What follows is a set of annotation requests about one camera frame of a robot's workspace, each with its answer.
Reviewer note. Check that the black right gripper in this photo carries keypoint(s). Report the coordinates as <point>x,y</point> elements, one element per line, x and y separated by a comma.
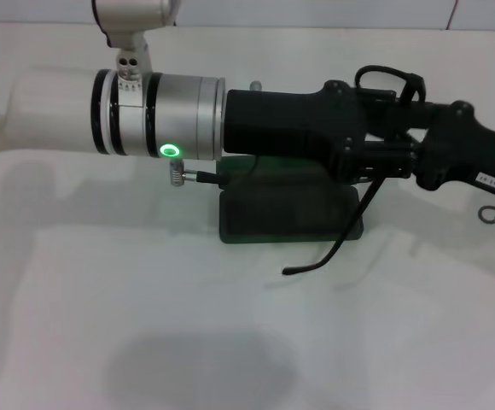
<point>465,149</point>

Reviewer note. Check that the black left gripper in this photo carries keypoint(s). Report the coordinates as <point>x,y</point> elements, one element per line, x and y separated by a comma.
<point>281,124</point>

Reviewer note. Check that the black glasses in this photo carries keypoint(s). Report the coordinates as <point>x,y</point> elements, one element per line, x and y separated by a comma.
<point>350,230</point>

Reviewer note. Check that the green glasses case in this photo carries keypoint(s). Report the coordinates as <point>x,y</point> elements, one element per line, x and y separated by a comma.
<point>281,213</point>

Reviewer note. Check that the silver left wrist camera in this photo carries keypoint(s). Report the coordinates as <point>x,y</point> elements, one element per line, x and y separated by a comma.
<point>132,21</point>

